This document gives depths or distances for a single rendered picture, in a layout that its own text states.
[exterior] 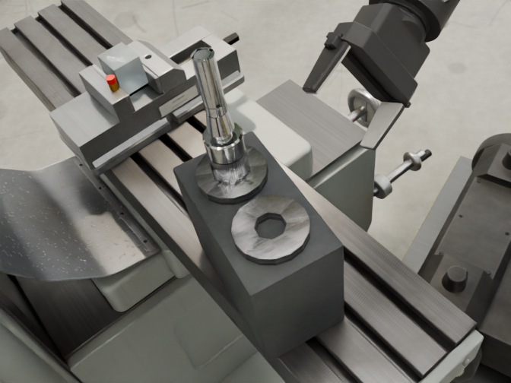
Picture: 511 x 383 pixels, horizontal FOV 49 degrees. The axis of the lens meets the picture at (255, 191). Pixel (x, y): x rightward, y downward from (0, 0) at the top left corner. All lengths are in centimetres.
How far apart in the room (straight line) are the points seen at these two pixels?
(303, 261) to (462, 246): 69
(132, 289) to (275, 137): 41
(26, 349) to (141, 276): 22
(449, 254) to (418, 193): 86
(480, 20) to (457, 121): 67
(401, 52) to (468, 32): 216
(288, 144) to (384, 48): 56
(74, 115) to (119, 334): 41
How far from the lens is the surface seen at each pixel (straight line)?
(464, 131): 231
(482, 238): 128
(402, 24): 63
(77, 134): 102
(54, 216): 105
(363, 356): 77
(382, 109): 67
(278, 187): 68
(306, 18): 288
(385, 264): 84
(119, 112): 99
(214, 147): 63
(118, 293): 103
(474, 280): 120
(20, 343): 95
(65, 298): 116
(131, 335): 113
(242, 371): 155
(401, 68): 63
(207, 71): 57
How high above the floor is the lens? 163
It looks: 51 degrees down
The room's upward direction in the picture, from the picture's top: 12 degrees counter-clockwise
